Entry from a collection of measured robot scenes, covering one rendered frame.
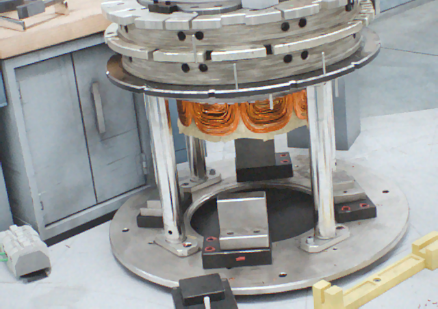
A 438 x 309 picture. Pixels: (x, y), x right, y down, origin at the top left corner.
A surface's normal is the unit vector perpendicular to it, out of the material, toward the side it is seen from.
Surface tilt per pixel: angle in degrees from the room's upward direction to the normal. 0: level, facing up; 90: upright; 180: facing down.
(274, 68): 90
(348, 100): 90
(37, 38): 90
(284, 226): 0
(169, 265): 0
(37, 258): 90
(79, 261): 0
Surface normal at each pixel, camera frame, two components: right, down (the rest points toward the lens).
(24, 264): 0.45, 0.28
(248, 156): 0.02, 0.36
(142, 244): -0.11, -0.93
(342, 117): -0.39, 0.37
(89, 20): 0.65, 0.21
